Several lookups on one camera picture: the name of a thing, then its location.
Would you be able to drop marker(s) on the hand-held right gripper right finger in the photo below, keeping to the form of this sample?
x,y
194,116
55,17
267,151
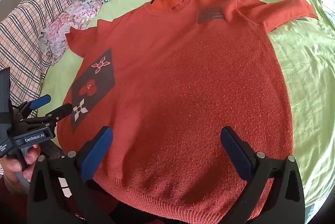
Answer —
x,y
235,152

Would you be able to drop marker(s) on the plaid checked blanket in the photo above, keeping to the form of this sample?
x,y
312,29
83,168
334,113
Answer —
x,y
26,30

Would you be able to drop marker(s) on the person's left hand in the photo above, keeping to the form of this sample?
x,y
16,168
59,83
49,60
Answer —
x,y
32,158

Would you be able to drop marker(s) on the pink floral ruffled pillow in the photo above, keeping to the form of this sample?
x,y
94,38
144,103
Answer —
x,y
62,30

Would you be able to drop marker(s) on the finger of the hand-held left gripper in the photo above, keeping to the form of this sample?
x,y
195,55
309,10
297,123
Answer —
x,y
39,103
59,112

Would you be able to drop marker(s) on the light green bed sheet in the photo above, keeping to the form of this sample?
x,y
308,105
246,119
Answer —
x,y
308,69

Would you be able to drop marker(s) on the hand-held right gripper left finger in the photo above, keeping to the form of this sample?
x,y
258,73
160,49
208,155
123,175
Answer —
x,y
97,152

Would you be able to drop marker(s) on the orange knit sweater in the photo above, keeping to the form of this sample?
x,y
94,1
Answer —
x,y
183,82

